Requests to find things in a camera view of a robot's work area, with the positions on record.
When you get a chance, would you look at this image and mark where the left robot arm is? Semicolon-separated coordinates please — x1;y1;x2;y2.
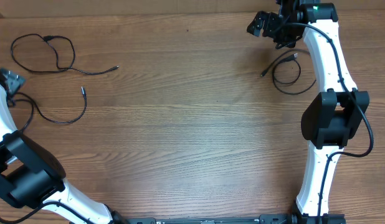
0;69;126;223

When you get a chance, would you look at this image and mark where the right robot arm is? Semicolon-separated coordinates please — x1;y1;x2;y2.
247;1;374;224

